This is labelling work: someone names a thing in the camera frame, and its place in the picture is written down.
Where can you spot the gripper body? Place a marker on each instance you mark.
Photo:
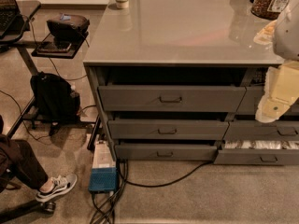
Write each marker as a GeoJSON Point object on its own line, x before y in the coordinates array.
{"type": "Point", "coordinates": [287, 34]}

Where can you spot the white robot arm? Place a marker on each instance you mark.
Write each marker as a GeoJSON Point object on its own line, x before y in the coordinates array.
{"type": "Point", "coordinates": [283, 33]}

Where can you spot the grey drawer cabinet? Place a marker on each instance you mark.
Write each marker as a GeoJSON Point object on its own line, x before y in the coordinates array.
{"type": "Point", "coordinates": [178, 43]}

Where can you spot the glass jar of nuts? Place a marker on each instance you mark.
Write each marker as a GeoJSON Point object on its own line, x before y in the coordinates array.
{"type": "Point", "coordinates": [271, 0]}

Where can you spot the blue power box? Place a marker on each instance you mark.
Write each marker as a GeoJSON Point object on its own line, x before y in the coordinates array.
{"type": "Point", "coordinates": [103, 177]}

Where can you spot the black pouch bag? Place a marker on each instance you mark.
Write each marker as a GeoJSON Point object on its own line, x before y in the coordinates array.
{"type": "Point", "coordinates": [68, 27]}

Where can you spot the black backpack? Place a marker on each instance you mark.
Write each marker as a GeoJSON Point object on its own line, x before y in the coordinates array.
{"type": "Point", "coordinates": [55, 99]}

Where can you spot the black side tray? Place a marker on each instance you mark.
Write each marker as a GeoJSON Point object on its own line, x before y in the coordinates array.
{"type": "Point", "coordinates": [51, 47]}

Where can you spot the grey white sneaker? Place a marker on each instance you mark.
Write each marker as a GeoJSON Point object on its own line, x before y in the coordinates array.
{"type": "Point", "coordinates": [55, 187]}

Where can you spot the office chair base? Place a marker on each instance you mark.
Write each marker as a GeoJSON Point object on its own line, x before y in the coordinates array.
{"type": "Point", "coordinates": [26, 208]}

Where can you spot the black desk stand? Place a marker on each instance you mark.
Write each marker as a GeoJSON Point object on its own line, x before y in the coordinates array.
{"type": "Point", "coordinates": [27, 10]}

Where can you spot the person leg dark trousers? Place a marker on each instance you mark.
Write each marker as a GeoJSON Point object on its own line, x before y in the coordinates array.
{"type": "Point", "coordinates": [18, 159]}

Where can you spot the black laptop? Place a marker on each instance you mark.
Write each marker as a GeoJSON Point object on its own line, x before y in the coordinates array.
{"type": "Point", "coordinates": [9, 11]}

